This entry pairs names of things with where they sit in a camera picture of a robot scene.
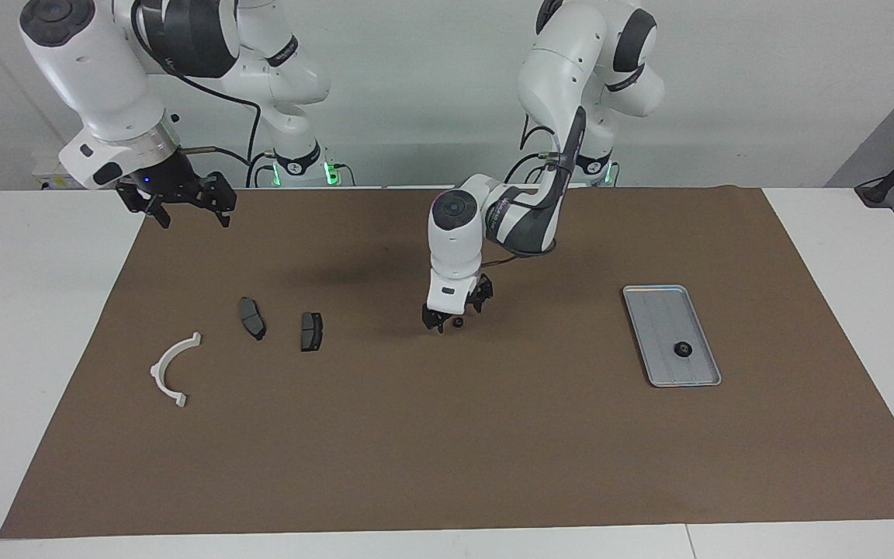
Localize silver metal tray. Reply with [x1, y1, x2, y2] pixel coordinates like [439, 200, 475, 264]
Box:
[622, 284, 722, 388]

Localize brown table mat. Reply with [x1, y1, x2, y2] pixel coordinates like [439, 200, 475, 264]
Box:
[0, 186, 894, 540]

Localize long dark brake pad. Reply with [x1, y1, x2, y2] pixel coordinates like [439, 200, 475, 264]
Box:
[238, 297, 267, 342]

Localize black right base cable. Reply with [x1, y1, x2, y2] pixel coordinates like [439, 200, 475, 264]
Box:
[245, 151, 281, 189]

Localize black base cable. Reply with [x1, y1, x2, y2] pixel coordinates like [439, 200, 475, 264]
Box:
[245, 151, 281, 189]
[504, 151, 545, 186]

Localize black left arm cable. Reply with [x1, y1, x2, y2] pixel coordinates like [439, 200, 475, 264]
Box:
[482, 109, 584, 269]

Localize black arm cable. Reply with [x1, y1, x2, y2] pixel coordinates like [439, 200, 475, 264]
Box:
[482, 109, 584, 269]
[133, 0, 263, 187]

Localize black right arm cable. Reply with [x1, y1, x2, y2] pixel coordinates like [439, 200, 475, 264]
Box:
[133, 0, 263, 187]

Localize white wall socket box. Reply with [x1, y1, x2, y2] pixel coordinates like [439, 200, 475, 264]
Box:
[32, 151, 118, 191]

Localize black left base cable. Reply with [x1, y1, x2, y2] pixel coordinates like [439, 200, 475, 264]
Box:
[504, 151, 545, 186]

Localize white semicircular plastic bracket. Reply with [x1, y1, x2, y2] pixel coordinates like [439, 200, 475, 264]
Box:
[150, 332, 203, 408]

